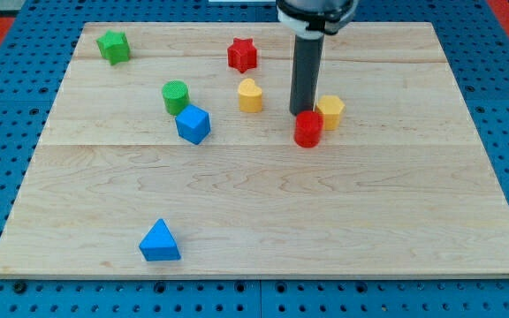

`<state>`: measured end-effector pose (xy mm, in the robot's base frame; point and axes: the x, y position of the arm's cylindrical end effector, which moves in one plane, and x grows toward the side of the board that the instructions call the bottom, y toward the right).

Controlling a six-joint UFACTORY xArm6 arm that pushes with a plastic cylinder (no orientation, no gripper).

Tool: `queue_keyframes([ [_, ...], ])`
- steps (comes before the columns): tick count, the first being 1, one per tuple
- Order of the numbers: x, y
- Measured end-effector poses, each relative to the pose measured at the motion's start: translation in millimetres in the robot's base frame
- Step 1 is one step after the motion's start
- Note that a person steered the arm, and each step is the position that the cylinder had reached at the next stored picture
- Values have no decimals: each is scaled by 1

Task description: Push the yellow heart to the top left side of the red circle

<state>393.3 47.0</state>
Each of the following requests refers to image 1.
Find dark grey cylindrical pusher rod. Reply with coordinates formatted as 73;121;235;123
289;35;324;116

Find yellow heart block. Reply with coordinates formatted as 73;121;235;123
238;79;262;113

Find yellow hexagon block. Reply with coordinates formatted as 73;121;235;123
315;95;346;131

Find red star block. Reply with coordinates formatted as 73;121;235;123
227;38;258;73

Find red cylinder block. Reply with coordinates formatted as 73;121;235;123
294;110;323;148

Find blue cube block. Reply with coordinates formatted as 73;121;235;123
175;104;211;145

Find green cylinder block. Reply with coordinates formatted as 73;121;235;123
162;80;190;116

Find light wooden board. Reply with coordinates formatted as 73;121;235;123
0;22;509;280

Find green star block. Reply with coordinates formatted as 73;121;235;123
96;30;130;65

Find blue triangle block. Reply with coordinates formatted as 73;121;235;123
139;219;181;261

